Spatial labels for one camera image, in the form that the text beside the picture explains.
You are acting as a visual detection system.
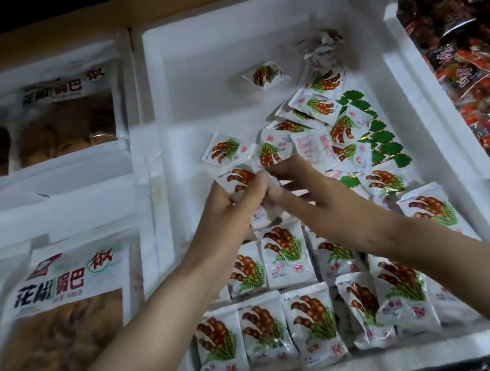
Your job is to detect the person's right hand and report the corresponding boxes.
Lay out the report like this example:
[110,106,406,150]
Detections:
[262,135,417,279]

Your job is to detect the person's left hand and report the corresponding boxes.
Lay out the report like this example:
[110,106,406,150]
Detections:
[171,168,285,284]

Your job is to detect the white printed snack packet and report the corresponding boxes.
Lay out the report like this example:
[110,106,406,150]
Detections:
[213,159,273,211]

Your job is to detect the pile of white printed packets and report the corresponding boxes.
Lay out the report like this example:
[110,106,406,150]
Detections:
[147,7,490,371]

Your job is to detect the pile of dark red packets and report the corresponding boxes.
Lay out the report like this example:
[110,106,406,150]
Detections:
[394,0,490,222]

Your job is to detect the person's left forearm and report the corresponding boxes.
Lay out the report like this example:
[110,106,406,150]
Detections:
[1,244,257,371]

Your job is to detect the person's right forearm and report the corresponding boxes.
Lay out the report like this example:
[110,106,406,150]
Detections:
[379,204,490,371]

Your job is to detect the green leaf-pattern sheet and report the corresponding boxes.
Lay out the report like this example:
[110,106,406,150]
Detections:
[326,80,417,191]

